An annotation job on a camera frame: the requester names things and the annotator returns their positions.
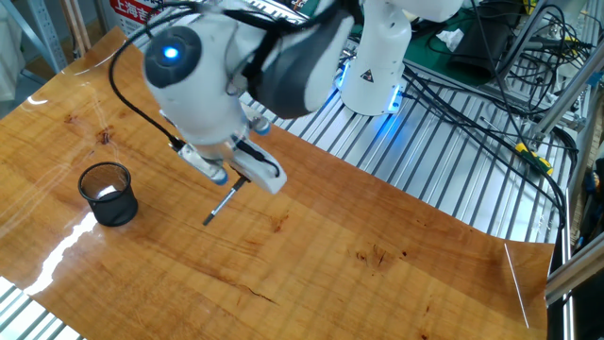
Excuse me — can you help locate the aluminium profile bar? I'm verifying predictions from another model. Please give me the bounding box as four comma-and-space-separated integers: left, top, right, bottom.
530, 49, 604, 141
545, 238, 604, 307

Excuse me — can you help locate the silver wrist-mounted camera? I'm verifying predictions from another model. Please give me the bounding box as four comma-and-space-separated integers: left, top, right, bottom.
176, 140, 230, 187

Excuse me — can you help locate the yellow green screwdriver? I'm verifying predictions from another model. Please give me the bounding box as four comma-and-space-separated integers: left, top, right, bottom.
479, 115, 555, 177

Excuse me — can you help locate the black pouch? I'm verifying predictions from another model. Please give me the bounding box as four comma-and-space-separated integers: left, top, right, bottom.
446, 11, 515, 81

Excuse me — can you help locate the white crumpled tissue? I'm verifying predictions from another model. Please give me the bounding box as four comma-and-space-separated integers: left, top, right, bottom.
434, 27, 466, 53

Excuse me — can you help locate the red and white sign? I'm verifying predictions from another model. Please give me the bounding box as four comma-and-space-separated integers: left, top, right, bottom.
109, 0, 164, 37

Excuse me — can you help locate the grey perforated metal shelf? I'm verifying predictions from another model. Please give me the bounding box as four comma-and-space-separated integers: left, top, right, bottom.
0, 0, 70, 75

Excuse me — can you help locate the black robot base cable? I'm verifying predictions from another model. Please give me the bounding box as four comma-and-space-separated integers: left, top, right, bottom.
400, 63, 567, 228

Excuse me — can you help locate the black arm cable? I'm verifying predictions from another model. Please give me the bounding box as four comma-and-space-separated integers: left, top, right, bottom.
108, 0, 360, 152

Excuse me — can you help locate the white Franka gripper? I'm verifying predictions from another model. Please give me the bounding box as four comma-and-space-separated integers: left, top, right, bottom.
226, 140, 288, 196

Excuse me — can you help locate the wooden stick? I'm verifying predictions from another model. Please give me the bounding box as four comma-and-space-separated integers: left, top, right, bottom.
59, 0, 87, 59
70, 0, 93, 52

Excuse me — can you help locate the black mesh pen holder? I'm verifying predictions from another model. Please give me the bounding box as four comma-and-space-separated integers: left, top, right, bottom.
77, 161, 140, 228

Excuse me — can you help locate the wood-grain table mat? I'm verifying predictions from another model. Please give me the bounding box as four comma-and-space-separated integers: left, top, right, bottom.
0, 25, 556, 340

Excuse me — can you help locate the black and grey pen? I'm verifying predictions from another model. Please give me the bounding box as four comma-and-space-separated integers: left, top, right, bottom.
202, 178, 247, 227

